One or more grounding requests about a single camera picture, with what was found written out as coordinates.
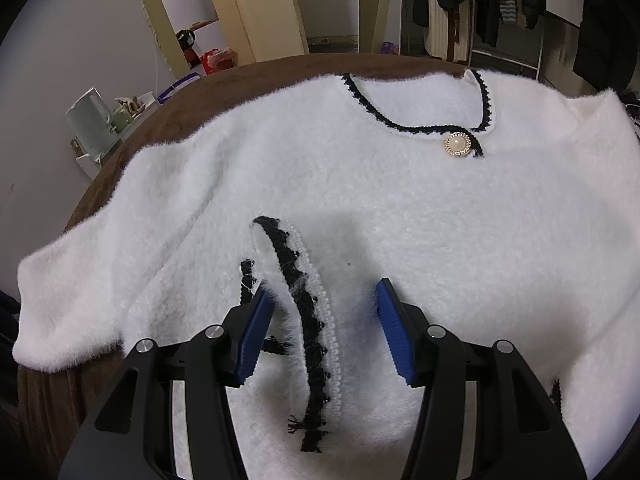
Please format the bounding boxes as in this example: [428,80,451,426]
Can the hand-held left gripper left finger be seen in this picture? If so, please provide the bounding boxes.
[59,287,276,480]

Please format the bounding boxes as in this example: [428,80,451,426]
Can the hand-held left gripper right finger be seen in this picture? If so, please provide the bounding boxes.
[375,277,587,480]

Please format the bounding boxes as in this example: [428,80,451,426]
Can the white fuzzy sweater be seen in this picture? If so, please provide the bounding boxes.
[12,69,640,480]

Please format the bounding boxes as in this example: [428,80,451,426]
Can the white clothes rack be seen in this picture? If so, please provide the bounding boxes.
[467,10,546,81]

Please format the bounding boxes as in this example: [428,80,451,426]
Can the dark hanging clothes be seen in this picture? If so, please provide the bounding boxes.
[472,0,548,48]

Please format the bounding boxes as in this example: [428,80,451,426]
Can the brown blanket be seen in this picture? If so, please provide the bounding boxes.
[15,52,581,480]

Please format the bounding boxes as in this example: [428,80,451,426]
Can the green mug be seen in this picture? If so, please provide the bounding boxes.
[111,102,135,131]

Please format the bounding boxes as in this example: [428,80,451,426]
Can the purple and white box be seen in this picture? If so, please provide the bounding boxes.
[157,72,201,101]

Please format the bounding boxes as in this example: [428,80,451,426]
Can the pale green electric kettle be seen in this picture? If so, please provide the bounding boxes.
[66,87,118,161]

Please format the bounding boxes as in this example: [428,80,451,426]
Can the red box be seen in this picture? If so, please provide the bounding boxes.
[200,49,235,75]

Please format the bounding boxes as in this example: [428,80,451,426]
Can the beige hanging garment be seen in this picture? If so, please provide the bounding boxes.
[427,2,473,61]

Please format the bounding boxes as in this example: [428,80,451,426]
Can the light wooden door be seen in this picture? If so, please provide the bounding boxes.
[200,0,311,63]

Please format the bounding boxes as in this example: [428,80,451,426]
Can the large black hanging coat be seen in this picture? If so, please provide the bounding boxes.
[572,0,640,93]

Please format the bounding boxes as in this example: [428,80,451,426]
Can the light wooden door frame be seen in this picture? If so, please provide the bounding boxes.
[129,0,188,78]

